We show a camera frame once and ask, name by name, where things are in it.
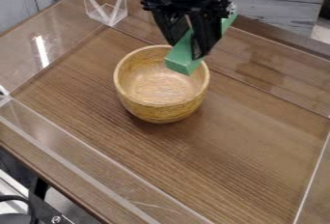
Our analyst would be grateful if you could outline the black table leg bracket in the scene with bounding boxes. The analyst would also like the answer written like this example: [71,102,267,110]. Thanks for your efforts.
[28,178,75,224]

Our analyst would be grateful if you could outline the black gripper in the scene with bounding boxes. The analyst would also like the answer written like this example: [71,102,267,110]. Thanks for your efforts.
[142,0,232,60]

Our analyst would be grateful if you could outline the brown wooden bowl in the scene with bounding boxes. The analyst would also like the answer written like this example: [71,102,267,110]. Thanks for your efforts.
[112,44,210,124]

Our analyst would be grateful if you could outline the black cable under table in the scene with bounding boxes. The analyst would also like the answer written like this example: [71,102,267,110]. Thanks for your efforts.
[0,194,36,224]

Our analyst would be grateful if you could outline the green rectangular block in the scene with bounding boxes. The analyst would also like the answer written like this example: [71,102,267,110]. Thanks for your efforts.
[164,4,238,76]

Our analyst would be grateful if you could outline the clear acrylic tray wall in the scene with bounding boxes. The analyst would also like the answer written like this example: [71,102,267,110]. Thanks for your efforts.
[0,94,212,224]

